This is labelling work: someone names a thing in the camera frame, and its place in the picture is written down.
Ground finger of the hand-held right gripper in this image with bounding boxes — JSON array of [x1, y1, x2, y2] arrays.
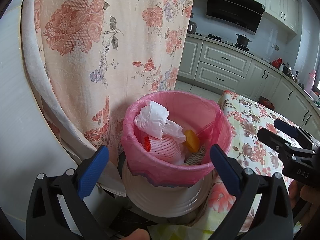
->
[[274, 119, 317, 143], [257, 127, 315, 159]]

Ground pink thermos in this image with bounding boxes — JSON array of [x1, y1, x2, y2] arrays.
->
[[305, 70, 316, 93]]

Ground floral tablecloth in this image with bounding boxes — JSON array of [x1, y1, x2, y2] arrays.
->
[[197, 90, 320, 240]]

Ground red floor bin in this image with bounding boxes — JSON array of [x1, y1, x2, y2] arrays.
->
[[259, 96, 275, 110]]

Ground white trash bin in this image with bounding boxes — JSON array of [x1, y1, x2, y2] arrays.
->
[[122, 164, 213, 217]]

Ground white upper cabinets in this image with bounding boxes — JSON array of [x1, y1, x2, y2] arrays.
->
[[195, 0, 304, 33]]

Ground metal dish rack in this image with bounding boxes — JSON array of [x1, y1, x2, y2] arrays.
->
[[286, 62, 300, 83]]

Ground white cabinets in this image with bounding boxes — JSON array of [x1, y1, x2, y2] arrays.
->
[[195, 0, 304, 33], [177, 34, 320, 135]]

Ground small pink foam fruit net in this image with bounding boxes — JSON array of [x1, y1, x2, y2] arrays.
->
[[142, 134, 186, 161]]

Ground floral curtain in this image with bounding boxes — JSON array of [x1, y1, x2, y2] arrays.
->
[[21, 0, 197, 198]]

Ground white plastic bag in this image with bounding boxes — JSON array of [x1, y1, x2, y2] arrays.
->
[[134, 101, 187, 143]]

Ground black gas stove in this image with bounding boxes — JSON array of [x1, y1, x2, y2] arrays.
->
[[204, 34, 254, 55]]

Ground chevron patterned wrapper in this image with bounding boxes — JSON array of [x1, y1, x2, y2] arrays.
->
[[184, 145, 207, 166]]

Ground black range hood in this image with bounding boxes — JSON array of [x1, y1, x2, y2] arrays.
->
[[206, 0, 265, 35]]

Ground person's left hand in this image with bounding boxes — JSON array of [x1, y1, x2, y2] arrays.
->
[[126, 229, 150, 240]]

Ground black cooking pot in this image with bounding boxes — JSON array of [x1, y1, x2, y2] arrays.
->
[[236, 33, 252, 48]]

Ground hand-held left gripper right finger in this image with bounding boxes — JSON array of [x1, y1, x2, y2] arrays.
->
[[207, 144, 294, 240]]

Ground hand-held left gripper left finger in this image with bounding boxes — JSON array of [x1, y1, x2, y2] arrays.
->
[[26, 145, 118, 240]]

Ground white lower cabinets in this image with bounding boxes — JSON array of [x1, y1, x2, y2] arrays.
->
[[177, 34, 320, 135]]

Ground person's right hand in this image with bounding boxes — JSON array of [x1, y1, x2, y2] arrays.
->
[[287, 180, 320, 222]]

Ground pink trash bag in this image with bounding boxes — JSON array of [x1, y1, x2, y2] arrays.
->
[[121, 91, 233, 188]]

